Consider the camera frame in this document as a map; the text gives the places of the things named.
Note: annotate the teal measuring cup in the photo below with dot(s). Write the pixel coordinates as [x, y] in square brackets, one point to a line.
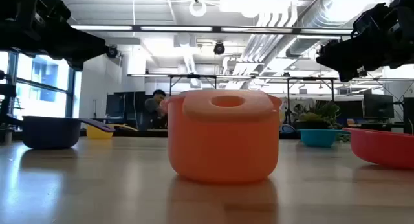
[318, 138]

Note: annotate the overhead bar with light strips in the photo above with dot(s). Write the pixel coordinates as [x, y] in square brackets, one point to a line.
[136, 28]

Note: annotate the pink measuring cup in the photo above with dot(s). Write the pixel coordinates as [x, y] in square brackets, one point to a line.
[385, 149]

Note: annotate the black stand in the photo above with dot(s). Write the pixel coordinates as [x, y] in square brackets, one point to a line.
[6, 91]

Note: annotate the potted succulent plant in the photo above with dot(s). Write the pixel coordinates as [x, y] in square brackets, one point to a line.
[315, 115]

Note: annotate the black monitor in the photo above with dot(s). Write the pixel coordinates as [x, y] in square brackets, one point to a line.
[409, 114]
[378, 105]

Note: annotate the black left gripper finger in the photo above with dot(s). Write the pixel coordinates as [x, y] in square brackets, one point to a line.
[93, 47]

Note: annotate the black background rig frame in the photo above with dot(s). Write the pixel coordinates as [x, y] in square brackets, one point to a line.
[288, 88]
[170, 85]

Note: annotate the silver ventilation duct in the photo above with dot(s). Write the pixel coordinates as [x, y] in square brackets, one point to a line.
[304, 46]

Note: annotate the yellow measuring cup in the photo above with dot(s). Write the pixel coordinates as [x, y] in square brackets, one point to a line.
[97, 133]

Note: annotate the window with dark frame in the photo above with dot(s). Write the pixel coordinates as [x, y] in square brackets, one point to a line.
[69, 97]

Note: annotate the black aluminium table frame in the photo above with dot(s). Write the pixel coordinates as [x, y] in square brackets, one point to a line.
[145, 133]

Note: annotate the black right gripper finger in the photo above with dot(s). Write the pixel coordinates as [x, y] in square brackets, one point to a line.
[339, 60]

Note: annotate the orange measuring cup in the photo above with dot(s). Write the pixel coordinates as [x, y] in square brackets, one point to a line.
[223, 146]

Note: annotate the blue round object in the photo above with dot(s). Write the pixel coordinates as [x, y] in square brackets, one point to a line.
[287, 129]

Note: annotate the black overhead camera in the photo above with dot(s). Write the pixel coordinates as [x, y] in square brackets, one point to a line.
[112, 51]
[219, 48]

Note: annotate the person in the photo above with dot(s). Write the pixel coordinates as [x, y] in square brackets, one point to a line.
[152, 107]

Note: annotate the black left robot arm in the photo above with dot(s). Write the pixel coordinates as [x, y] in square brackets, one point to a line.
[19, 10]

